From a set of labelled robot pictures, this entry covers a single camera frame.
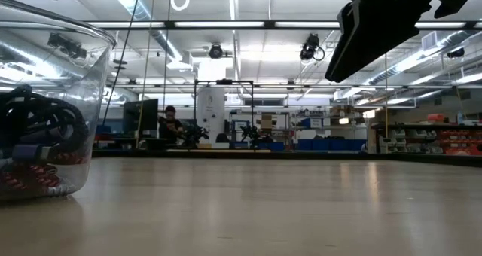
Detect black monitor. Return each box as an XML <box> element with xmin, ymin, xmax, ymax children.
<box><xmin>123</xmin><ymin>99</ymin><xmax>160</xmax><ymax>139</ymax></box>

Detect person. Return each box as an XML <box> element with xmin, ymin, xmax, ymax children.
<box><xmin>157</xmin><ymin>105</ymin><xmax>185</xmax><ymax>144</ymax></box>

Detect shelf with red bins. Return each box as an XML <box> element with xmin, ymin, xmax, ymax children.
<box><xmin>371</xmin><ymin>112</ymin><xmax>482</xmax><ymax>156</ymax></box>

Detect clear glass container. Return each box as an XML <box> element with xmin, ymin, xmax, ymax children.
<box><xmin>0</xmin><ymin>0</ymin><xmax>117</xmax><ymax>201</ymax></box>

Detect black overhead frame bar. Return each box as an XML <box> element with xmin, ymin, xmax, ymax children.
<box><xmin>84</xmin><ymin>20</ymin><xmax>482</xmax><ymax>31</ymax></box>

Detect black hanging cable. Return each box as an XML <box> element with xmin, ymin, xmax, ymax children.
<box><xmin>102</xmin><ymin>0</ymin><xmax>143</xmax><ymax>126</ymax></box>

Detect red braided cable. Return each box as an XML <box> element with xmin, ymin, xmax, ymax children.
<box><xmin>0</xmin><ymin>152</ymin><xmax>90</xmax><ymax>197</ymax></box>

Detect white hanging ring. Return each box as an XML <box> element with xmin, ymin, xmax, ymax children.
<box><xmin>169</xmin><ymin>0</ymin><xmax>191</xmax><ymax>12</ymax></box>

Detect round black ceiling fixture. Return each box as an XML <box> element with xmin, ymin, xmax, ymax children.
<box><xmin>208</xmin><ymin>43</ymin><xmax>224</xmax><ymax>60</ymax></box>

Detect black overhead camera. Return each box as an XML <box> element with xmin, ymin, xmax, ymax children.
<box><xmin>299</xmin><ymin>32</ymin><xmax>325</xmax><ymax>62</ymax></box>

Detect white column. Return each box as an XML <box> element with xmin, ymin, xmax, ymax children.
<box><xmin>196</xmin><ymin>86</ymin><xmax>226</xmax><ymax>144</ymax></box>

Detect black cable with red tie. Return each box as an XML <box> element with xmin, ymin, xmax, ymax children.
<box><xmin>0</xmin><ymin>84</ymin><xmax>90</xmax><ymax>163</ymax></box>

